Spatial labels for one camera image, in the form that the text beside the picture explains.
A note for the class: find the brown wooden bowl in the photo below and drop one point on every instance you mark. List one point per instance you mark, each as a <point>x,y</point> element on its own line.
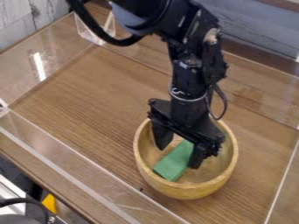
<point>197,182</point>

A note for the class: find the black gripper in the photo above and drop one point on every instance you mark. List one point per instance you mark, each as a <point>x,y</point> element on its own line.
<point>185,116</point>

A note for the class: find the yellow label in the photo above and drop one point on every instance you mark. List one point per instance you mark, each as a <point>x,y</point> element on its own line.
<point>48,201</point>

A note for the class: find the black machine base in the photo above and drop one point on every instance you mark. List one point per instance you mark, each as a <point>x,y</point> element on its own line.
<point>21,195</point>

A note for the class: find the green rectangular block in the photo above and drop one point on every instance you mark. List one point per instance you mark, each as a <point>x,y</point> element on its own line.
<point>173,164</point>

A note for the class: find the clear acrylic front wall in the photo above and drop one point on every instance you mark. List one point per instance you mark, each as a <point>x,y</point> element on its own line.
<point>82,185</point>

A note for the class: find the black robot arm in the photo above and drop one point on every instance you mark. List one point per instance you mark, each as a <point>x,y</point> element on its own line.
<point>191,32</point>

